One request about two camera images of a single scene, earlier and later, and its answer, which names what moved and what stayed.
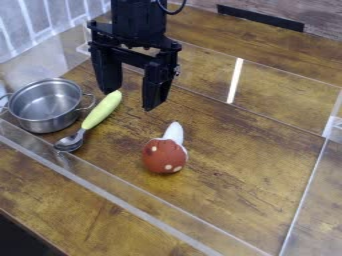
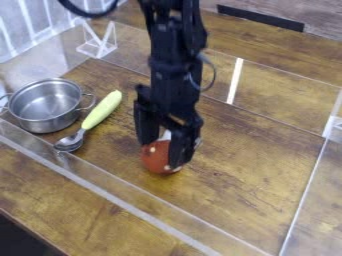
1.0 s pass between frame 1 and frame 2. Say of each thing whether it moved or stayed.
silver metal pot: stayed
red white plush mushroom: stayed
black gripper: moved
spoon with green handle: stayed
